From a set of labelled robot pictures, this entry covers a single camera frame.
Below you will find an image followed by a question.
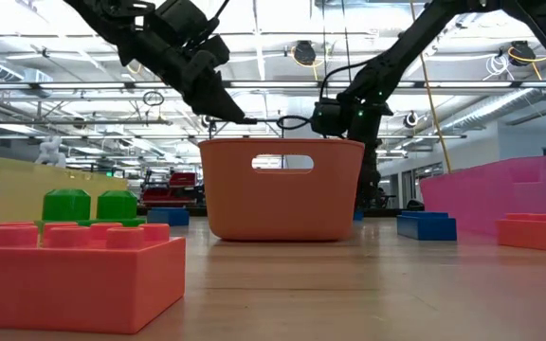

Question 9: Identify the red bin cart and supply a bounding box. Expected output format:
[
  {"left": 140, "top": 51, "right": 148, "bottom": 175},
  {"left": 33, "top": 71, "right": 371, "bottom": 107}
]
[{"left": 139, "top": 170, "right": 206, "bottom": 209}]

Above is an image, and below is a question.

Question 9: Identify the black camera stand frame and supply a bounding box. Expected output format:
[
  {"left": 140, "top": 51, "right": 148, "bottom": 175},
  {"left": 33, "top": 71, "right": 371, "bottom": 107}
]
[{"left": 208, "top": 117, "right": 286, "bottom": 141}]

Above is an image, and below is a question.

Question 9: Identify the black ceiling cable loop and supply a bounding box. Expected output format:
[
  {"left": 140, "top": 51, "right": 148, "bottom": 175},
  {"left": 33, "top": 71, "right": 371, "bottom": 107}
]
[{"left": 141, "top": 90, "right": 166, "bottom": 108}]

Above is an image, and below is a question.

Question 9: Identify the thin black hanging cable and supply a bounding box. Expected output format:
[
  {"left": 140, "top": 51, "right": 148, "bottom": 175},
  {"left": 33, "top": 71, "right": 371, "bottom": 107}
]
[{"left": 320, "top": 0, "right": 329, "bottom": 100}]

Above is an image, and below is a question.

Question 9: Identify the green toy brick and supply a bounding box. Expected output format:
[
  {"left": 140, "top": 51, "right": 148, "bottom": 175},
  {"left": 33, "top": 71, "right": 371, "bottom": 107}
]
[{"left": 35, "top": 188, "right": 147, "bottom": 229}]

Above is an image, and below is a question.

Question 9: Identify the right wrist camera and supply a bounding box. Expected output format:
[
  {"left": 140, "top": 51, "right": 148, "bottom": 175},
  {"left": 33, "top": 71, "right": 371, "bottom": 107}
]
[{"left": 310, "top": 98, "right": 350, "bottom": 139}]

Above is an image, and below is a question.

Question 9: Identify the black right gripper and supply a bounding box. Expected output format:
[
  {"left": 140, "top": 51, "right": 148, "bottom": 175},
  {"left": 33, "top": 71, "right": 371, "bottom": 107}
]
[{"left": 346, "top": 99, "right": 395, "bottom": 143}]

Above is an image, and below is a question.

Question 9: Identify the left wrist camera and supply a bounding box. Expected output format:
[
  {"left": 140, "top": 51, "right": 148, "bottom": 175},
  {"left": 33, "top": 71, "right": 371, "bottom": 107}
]
[{"left": 152, "top": 0, "right": 210, "bottom": 46}]

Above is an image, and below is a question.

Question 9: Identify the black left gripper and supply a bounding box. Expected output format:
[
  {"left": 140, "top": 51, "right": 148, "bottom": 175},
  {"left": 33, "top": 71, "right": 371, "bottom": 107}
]
[{"left": 118, "top": 27, "right": 247, "bottom": 125}]

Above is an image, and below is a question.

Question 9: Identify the pink translucent bin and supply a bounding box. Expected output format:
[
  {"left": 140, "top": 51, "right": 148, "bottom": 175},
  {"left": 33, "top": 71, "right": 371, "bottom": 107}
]
[{"left": 419, "top": 154, "right": 546, "bottom": 237}]

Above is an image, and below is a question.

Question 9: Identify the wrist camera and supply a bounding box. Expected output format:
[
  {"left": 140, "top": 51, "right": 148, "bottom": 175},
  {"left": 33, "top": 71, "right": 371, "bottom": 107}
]
[
  {"left": 310, "top": 98, "right": 350, "bottom": 139},
  {"left": 152, "top": 0, "right": 210, "bottom": 46}
]

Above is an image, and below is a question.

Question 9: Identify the white coiled ceiling cable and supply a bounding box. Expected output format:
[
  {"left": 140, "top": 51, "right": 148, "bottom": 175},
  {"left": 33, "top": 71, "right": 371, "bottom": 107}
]
[{"left": 483, "top": 52, "right": 512, "bottom": 81}]

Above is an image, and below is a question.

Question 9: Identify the long ceiling light rail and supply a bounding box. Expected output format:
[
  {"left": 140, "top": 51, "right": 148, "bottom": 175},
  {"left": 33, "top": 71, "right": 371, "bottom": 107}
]
[{"left": 0, "top": 81, "right": 546, "bottom": 91}]

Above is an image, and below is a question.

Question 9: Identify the orange plastic bin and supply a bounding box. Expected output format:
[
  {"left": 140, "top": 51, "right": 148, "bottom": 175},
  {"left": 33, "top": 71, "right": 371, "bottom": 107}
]
[{"left": 198, "top": 138, "right": 366, "bottom": 242}]

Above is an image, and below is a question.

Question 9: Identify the yellow translucent bin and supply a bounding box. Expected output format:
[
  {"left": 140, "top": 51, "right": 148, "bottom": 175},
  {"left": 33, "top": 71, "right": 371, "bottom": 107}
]
[{"left": 0, "top": 154, "right": 130, "bottom": 228}]

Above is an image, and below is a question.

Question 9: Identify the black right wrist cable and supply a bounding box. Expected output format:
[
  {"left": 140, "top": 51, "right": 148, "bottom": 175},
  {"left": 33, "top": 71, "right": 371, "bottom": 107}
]
[{"left": 276, "top": 59, "right": 378, "bottom": 132}]

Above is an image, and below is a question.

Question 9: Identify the white building column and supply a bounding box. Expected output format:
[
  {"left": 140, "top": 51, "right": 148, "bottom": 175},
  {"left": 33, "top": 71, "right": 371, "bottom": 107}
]
[{"left": 284, "top": 97, "right": 322, "bottom": 141}]

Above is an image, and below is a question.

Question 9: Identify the orange toy brick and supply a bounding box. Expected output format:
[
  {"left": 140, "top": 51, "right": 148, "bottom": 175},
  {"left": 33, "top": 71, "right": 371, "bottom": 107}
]
[
  {"left": 0, "top": 222, "right": 188, "bottom": 336},
  {"left": 496, "top": 212, "right": 546, "bottom": 256}
]

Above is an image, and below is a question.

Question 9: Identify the yellow hanging cable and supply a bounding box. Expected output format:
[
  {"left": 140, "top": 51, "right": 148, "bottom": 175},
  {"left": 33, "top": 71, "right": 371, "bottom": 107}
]
[{"left": 409, "top": 0, "right": 453, "bottom": 175}]

